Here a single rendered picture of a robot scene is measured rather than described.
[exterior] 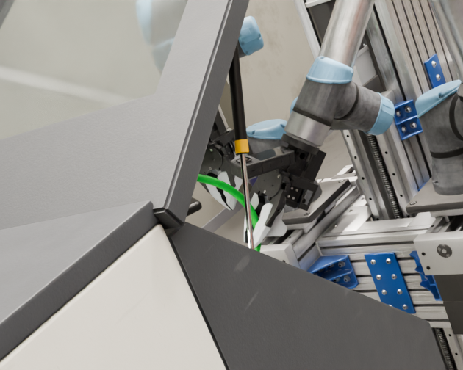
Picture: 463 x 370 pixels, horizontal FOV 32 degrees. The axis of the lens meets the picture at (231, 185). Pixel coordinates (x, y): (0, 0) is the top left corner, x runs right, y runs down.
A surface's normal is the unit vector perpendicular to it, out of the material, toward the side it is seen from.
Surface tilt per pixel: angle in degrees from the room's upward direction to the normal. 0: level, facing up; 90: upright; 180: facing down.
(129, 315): 90
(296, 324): 90
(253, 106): 90
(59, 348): 90
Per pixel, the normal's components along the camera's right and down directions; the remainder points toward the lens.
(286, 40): 0.74, -0.11
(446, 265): -0.56, 0.44
